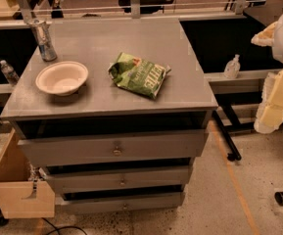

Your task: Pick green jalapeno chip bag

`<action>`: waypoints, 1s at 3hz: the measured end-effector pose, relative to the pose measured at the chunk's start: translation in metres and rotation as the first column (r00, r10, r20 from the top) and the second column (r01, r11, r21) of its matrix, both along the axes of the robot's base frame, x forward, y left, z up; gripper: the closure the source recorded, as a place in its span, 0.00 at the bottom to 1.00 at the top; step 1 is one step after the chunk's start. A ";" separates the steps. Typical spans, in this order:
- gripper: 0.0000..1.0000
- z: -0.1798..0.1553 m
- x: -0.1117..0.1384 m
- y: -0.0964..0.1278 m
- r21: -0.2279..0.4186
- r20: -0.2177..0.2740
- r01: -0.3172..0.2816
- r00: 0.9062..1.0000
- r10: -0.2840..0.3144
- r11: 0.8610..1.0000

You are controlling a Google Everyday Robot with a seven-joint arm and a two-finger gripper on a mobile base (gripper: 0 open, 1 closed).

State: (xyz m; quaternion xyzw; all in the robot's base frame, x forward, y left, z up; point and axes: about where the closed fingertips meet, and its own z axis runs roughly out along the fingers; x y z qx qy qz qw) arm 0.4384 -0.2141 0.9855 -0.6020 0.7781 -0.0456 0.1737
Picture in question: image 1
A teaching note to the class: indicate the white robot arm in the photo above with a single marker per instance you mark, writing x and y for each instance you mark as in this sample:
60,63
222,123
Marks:
270,112

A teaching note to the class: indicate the green jalapeno chip bag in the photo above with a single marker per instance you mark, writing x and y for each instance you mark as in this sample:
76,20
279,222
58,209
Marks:
138,75

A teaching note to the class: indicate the grey drawer cabinet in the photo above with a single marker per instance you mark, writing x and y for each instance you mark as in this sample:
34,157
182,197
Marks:
185,101

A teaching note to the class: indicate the top grey drawer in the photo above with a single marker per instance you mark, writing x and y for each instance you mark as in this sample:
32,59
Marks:
81,150

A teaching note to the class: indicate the grey drawer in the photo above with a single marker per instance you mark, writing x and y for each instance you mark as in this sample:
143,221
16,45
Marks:
118,179
122,204
81,150

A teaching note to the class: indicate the white paper bowl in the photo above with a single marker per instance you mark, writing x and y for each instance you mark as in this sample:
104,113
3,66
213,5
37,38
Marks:
62,79

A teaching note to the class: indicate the middle grey drawer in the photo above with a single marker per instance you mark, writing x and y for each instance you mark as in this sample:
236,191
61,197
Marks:
118,179

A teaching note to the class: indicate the bottom grey drawer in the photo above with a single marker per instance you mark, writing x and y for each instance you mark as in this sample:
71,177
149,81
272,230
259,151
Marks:
122,204

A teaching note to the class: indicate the hand sanitizer pump bottle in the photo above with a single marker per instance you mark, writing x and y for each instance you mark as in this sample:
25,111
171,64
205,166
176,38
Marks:
232,68

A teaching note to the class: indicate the black table leg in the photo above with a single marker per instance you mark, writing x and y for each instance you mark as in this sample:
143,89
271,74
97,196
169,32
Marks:
234,154

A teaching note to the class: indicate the clear plastic water bottle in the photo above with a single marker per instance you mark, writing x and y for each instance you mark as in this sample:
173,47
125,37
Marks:
9,72

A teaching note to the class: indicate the light wooden open drawer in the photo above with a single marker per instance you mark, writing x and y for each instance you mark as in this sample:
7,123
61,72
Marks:
21,197

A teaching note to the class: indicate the grey metal railing frame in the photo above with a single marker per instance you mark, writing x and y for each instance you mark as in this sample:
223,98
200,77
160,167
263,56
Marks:
134,4

